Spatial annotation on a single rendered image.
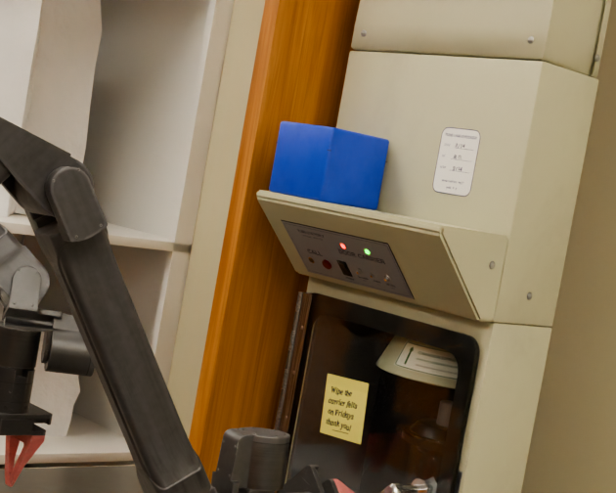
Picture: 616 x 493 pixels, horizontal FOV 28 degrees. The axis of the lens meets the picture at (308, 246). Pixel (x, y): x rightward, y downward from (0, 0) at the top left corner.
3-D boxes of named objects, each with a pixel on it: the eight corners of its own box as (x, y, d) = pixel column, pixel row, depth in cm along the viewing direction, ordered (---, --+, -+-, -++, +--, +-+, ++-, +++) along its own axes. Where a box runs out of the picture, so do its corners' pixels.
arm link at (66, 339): (7, 279, 158) (14, 263, 150) (95, 291, 161) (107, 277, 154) (-6, 371, 155) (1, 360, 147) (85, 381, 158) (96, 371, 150)
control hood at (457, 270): (308, 274, 163) (321, 200, 162) (495, 323, 139) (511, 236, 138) (241, 266, 155) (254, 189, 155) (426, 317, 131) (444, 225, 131)
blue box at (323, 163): (325, 201, 161) (336, 132, 160) (377, 210, 153) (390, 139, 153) (267, 191, 154) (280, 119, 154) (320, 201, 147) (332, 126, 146)
